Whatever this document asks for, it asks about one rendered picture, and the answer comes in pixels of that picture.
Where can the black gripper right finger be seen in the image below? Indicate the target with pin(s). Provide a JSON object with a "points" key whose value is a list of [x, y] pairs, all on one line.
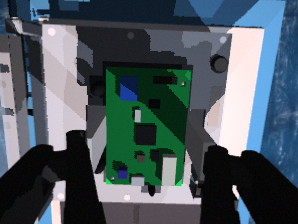
{"points": [[273, 199]]}

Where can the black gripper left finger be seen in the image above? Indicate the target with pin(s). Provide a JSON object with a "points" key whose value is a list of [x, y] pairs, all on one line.
{"points": [[24, 189]]}

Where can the green circuit board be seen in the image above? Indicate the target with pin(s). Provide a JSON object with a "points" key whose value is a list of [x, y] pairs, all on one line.
{"points": [[146, 117]]}

